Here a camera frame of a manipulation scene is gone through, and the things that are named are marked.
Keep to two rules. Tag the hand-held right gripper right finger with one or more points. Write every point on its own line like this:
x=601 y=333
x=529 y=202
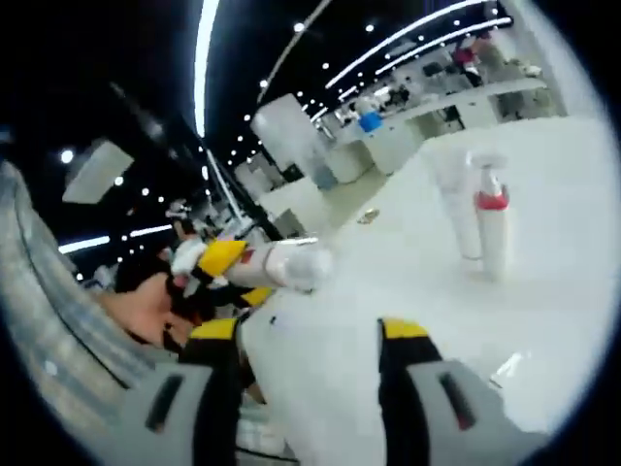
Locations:
x=405 y=388

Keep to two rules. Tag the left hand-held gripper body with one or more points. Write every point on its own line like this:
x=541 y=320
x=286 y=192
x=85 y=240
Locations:
x=186 y=259

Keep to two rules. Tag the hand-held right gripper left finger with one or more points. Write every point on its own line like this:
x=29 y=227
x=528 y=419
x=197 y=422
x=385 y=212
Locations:
x=213 y=388

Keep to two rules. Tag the small white skincare tube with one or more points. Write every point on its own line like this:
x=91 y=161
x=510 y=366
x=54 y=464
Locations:
x=507 y=369

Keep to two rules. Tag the red collar pump skincare bottle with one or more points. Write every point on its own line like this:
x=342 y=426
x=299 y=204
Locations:
x=494 y=242

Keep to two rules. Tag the person's left hand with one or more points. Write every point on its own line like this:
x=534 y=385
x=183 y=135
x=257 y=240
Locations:
x=145 y=310

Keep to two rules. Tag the ceiling air conditioner unit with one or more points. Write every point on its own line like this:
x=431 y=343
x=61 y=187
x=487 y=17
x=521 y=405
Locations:
x=97 y=170

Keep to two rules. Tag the small gold foil packet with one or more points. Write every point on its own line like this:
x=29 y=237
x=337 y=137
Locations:
x=369 y=216

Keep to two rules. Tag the person arm plaid sleeve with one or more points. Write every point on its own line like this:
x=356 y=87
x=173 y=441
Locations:
x=58 y=315

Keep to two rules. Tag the long ceiling light strip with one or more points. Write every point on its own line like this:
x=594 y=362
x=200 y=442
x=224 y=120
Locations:
x=206 y=58

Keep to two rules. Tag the blue round container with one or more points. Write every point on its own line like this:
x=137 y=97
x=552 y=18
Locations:
x=371 y=123

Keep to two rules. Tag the long white workbench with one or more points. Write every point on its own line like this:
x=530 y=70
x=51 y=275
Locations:
x=393 y=145

